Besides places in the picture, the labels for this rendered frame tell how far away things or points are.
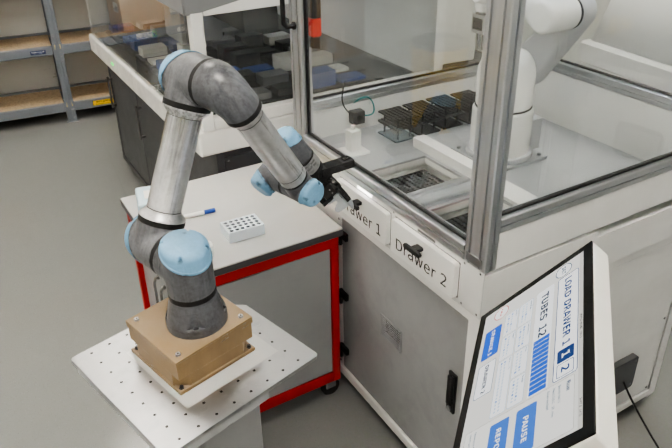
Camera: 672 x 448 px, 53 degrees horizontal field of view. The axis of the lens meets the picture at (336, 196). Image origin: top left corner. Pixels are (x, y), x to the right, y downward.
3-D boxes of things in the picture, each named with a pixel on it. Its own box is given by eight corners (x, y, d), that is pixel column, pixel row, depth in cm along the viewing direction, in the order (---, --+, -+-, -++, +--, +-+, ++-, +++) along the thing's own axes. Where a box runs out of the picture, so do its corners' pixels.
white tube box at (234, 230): (229, 243, 219) (228, 233, 217) (220, 232, 225) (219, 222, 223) (265, 233, 224) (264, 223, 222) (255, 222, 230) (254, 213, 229)
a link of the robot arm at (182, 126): (147, 280, 160) (197, 54, 149) (115, 256, 170) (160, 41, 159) (188, 277, 169) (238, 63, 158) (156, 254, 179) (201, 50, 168)
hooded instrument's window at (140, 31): (199, 131, 265) (185, 15, 243) (91, 34, 401) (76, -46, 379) (431, 80, 316) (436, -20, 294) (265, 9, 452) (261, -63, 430)
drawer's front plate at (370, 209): (385, 246, 205) (386, 214, 200) (336, 207, 227) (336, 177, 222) (390, 244, 206) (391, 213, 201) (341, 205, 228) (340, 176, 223)
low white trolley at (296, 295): (203, 460, 236) (176, 281, 200) (149, 357, 283) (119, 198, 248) (345, 396, 262) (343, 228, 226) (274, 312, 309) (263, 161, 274)
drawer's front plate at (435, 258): (452, 299, 181) (454, 265, 176) (390, 249, 203) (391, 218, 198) (457, 297, 182) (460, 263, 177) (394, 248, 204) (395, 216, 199)
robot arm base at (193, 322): (197, 348, 159) (191, 315, 154) (153, 325, 166) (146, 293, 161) (240, 312, 169) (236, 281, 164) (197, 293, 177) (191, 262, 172)
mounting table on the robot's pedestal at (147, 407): (172, 494, 149) (165, 457, 143) (78, 392, 177) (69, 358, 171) (320, 388, 177) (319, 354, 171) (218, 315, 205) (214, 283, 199)
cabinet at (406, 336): (459, 526, 212) (482, 323, 175) (304, 342, 290) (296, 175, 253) (655, 407, 255) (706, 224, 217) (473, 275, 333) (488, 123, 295)
